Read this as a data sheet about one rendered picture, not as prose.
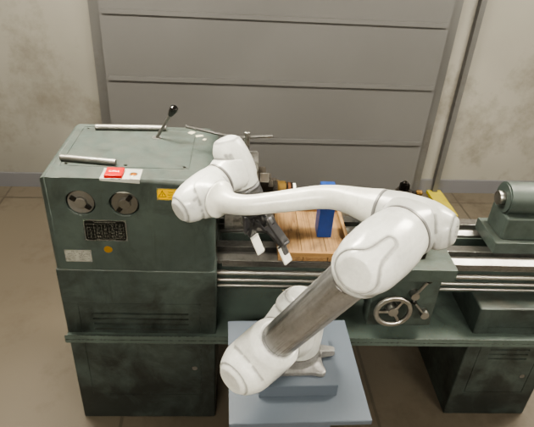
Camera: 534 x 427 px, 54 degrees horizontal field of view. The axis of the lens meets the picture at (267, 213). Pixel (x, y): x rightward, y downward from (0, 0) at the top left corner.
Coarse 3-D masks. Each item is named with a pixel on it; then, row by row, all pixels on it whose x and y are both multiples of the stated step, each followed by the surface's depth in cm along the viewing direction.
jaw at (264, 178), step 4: (260, 176) 197; (264, 176) 197; (268, 176) 197; (260, 180) 197; (264, 180) 197; (268, 180) 197; (272, 180) 202; (276, 180) 205; (260, 184) 199; (264, 184) 199; (268, 184) 199; (272, 184) 201; (276, 184) 205; (264, 188) 203; (268, 188) 203; (272, 188) 203; (276, 188) 204
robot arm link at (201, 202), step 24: (216, 168) 143; (192, 192) 136; (216, 192) 135; (288, 192) 131; (312, 192) 130; (336, 192) 128; (360, 192) 124; (192, 216) 136; (216, 216) 139; (360, 216) 124
